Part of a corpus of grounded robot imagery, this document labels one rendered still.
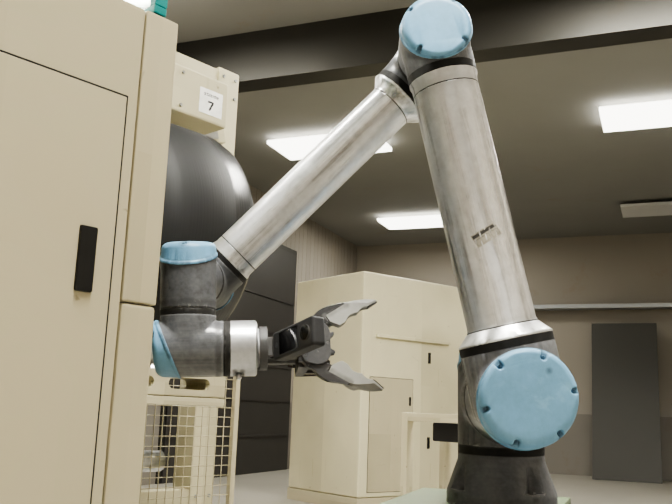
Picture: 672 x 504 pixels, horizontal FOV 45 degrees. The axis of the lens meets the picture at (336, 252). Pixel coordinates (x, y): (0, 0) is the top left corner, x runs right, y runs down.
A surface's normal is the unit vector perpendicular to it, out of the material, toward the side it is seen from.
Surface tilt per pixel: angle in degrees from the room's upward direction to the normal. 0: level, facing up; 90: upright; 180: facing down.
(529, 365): 96
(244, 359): 116
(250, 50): 90
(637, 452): 78
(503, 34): 90
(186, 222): 92
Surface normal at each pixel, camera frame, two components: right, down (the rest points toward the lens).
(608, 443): -0.36, -0.40
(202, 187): 0.73, -0.35
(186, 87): 0.75, -0.10
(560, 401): -0.01, -0.08
